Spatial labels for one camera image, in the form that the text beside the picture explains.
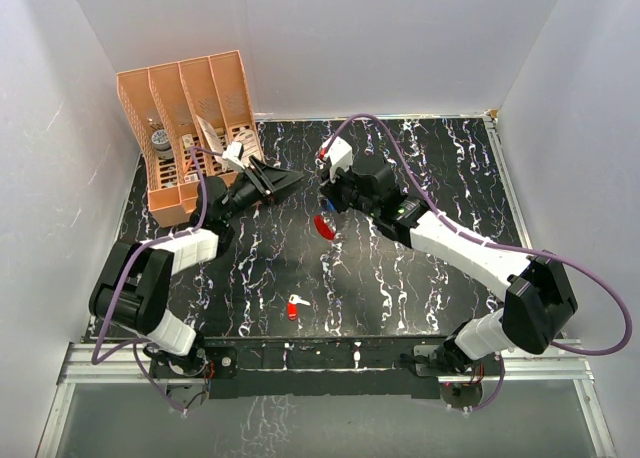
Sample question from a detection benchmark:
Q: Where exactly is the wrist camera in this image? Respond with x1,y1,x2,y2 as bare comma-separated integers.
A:
221,140,245,173
318,137,353,182

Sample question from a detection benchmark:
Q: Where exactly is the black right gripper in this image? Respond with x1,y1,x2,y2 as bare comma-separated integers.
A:
321,161,379,219

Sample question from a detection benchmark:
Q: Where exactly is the small white box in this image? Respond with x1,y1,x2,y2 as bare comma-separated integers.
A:
181,134,195,151

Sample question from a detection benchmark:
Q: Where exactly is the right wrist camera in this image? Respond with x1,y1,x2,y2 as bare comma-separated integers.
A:
318,137,353,182

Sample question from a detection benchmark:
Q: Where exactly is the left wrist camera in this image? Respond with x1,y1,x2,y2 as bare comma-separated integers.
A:
221,140,245,173

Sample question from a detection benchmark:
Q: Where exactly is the peach plastic desk organizer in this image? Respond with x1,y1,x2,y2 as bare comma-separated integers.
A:
117,50,258,228

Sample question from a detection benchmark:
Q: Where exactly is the silver key with red tag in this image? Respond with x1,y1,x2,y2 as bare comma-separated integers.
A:
287,294,311,321

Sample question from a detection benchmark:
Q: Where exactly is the white packaged card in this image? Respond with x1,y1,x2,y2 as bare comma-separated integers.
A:
196,116,225,162

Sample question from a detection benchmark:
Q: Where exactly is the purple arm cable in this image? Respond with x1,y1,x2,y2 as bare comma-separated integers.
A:
327,113,632,412
91,146,241,417

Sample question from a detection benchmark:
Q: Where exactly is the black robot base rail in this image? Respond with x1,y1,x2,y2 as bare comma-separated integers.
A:
144,336,500,405

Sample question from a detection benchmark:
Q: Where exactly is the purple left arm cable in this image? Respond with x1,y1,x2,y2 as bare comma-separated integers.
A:
91,146,241,417

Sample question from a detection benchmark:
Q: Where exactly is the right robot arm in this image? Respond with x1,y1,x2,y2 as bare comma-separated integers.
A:
318,156,578,375

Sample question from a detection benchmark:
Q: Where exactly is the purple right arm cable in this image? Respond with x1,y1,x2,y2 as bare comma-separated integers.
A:
327,113,632,412

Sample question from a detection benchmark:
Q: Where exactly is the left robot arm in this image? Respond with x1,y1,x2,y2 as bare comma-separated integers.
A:
88,157,304,377

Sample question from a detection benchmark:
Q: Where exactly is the round metal tin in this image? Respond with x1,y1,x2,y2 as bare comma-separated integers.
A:
151,129,174,160

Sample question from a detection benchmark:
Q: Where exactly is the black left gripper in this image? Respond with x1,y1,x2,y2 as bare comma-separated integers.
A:
221,158,305,224

